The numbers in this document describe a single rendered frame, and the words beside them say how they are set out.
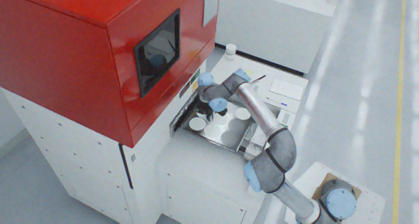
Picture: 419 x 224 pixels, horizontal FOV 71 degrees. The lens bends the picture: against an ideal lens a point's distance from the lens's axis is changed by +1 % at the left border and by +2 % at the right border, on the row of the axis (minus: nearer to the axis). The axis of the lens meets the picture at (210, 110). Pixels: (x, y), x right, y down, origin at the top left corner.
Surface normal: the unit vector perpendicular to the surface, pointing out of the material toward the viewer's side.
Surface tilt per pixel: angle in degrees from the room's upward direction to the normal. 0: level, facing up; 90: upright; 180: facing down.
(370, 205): 0
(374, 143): 0
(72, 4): 0
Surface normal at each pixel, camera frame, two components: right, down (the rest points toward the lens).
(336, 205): -0.24, -0.15
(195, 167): 0.07, -0.66
